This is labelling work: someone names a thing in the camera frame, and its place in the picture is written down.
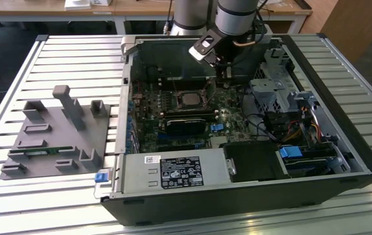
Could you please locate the silver green CPU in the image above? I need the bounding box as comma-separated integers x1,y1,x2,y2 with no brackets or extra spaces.
180,93,203,105

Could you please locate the black RAM slot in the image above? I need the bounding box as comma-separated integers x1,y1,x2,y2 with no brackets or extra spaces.
165,110,215,115
165,114,215,119
161,78,205,85
163,84,208,90

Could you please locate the CPU socket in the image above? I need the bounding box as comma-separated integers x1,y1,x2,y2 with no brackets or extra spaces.
175,90,211,110

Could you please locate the silver metal drive cage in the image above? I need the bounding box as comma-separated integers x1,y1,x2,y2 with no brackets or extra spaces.
248,47,309,115

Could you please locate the green motherboard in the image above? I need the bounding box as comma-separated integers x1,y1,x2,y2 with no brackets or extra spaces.
128,78,259,154

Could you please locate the black graphics card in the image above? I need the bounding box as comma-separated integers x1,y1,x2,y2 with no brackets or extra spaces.
164,118,208,137

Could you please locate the silver chipset heatsink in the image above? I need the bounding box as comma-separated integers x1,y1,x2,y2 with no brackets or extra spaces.
209,137,231,147

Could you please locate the wooden cabinet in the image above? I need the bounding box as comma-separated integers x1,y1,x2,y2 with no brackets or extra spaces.
300,0,372,64

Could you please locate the blue disk carrier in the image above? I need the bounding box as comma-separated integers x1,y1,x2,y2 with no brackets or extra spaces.
279,145,304,160

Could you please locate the black plastic shroud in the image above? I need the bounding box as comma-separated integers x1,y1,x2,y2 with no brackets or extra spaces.
221,141,289,184

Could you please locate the silver power supply unit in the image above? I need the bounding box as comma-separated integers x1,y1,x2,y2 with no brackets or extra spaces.
120,148,236,194

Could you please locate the black PC case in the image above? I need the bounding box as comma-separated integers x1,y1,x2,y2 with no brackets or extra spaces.
99,33,372,227

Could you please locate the grey parts rack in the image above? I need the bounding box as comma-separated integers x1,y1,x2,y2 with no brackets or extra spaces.
0,84,113,181

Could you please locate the green RAM stick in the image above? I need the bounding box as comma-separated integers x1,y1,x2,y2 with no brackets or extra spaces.
25,146,73,155

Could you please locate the brown wrist cable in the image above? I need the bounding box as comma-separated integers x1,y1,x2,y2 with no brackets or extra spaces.
232,39,259,47

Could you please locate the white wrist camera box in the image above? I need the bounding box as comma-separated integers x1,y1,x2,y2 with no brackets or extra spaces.
188,28,223,67

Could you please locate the multicolour power wire bundle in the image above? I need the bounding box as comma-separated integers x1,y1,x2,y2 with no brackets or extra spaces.
287,121,324,142

